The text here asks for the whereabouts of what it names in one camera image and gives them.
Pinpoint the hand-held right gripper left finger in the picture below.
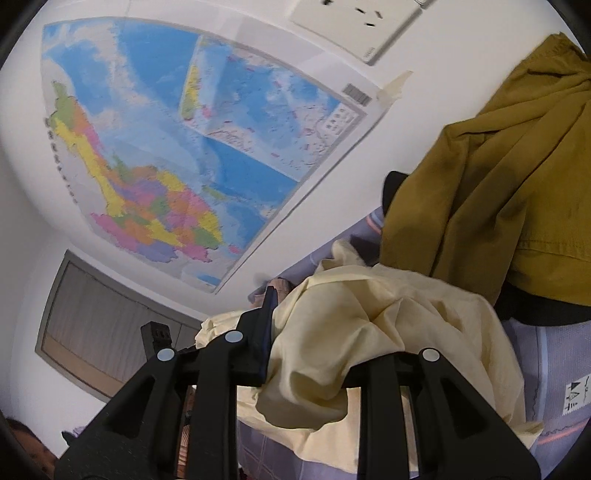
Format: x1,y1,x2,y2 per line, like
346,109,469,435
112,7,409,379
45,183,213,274
54,285,278,480

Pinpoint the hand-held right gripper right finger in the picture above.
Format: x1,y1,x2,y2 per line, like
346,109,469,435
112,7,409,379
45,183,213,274
344,348,541,480

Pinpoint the cream garment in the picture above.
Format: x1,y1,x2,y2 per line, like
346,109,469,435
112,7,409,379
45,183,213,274
194,239,543,474

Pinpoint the grey wooden door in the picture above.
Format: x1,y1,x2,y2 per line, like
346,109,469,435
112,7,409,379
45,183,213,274
36,249,204,400

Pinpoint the pink garment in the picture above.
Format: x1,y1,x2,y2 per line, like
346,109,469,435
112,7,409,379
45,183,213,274
270,276,296,305

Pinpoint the purple plaid blanket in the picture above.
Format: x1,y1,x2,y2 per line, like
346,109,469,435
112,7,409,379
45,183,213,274
238,203,591,480

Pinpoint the person's head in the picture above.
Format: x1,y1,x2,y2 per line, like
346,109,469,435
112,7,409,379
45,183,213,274
7,418,58,478

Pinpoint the black garment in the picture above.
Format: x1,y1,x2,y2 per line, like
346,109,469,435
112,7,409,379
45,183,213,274
382,171,591,326

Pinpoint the white blanket label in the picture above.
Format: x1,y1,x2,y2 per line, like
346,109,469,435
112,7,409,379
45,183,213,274
564,376,591,414

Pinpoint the mustard garment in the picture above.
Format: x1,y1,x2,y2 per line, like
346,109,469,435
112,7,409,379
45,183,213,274
379,32,591,308

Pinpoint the masking tape piece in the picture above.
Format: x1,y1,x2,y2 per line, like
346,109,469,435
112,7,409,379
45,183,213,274
376,70,413,103

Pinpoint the colourful wall map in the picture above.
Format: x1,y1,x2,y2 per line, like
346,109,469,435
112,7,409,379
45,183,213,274
41,16,389,294

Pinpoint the white wall socket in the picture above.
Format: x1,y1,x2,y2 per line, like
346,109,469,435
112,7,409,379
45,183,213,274
288,0,423,65

